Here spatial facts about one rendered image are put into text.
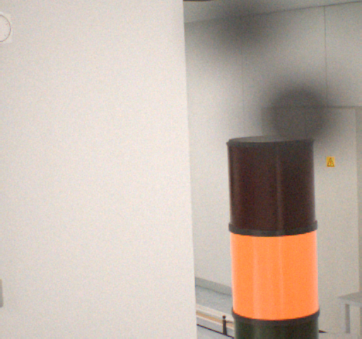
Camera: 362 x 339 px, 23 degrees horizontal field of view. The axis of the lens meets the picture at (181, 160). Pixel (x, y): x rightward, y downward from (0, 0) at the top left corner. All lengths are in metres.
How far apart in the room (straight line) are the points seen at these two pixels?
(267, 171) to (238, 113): 8.65
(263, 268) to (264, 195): 0.04
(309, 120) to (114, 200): 5.70
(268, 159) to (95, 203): 1.59
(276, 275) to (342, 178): 6.98
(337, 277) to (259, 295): 7.19
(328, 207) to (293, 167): 7.15
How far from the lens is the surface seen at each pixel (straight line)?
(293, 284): 0.49
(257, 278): 0.49
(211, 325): 5.28
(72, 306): 2.07
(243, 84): 9.05
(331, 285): 7.76
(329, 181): 7.58
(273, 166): 0.48
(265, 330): 0.50
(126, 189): 2.09
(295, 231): 0.49
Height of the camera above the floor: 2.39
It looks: 6 degrees down
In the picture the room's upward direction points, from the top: 2 degrees counter-clockwise
